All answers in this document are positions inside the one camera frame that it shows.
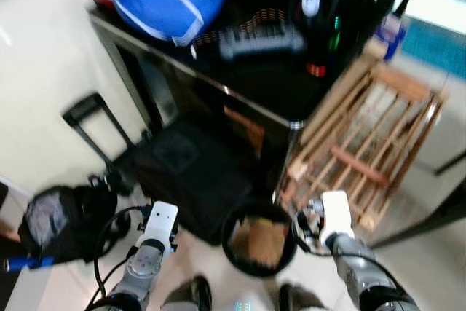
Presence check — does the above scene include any brown cardboard rubbish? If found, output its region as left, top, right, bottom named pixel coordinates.
left=232, top=216, right=290, bottom=268

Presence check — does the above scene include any black round rubbish bin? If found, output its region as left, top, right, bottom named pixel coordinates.
left=221, top=202, right=299, bottom=277

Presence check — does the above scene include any black backpack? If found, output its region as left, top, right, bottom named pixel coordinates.
left=18, top=180, right=121, bottom=264

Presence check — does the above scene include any robot right leg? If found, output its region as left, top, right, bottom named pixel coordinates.
left=277, top=282, right=328, bottom=311

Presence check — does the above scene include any robot leg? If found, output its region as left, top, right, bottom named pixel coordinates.
left=164, top=275, right=213, bottom=311
left=277, top=282, right=328, bottom=311

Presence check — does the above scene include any robot left leg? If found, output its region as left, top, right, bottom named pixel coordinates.
left=164, top=275, right=213, bottom=311

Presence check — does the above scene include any wooden slatted rack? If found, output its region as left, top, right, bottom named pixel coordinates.
left=275, top=52, right=449, bottom=233

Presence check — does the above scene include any black table leg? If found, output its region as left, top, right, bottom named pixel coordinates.
left=368, top=182, right=466, bottom=248

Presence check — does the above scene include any black cabinet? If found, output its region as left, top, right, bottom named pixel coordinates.
left=87, top=0, right=438, bottom=181

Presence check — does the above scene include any grey keyboard-like device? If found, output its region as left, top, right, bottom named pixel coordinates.
left=217, top=23, right=307, bottom=61

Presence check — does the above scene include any small blue carton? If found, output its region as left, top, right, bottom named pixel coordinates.
left=373, top=14, right=407, bottom=61

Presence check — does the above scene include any black countertop appliance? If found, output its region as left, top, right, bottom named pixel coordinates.
left=299, top=0, right=419, bottom=79

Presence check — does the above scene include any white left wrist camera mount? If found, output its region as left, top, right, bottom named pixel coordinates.
left=138, top=202, right=180, bottom=250

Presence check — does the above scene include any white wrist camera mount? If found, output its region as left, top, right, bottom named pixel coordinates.
left=138, top=202, right=180, bottom=250
left=320, top=191, right=355, bottom=239

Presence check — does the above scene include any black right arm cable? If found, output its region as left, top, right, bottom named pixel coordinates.
left=291, top=205, right=332, bottom=257

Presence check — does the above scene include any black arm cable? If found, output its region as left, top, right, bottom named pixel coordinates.
left=291, top=205, right=332, bottom=257
left=91, top=208, right=148, bottom=306

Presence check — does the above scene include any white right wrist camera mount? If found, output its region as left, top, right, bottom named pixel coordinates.
left=320, top=191, right=355, bottom=239

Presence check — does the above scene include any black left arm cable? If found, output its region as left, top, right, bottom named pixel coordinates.
left=91, top=208, right=148, bottom=306

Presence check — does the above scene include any black suitcase with handle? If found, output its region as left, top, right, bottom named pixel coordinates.
left=62, top=92, right=263, bottom=246

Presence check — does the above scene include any blue handle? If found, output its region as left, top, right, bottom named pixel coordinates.
left=0, top=255, right=56, bottom=273

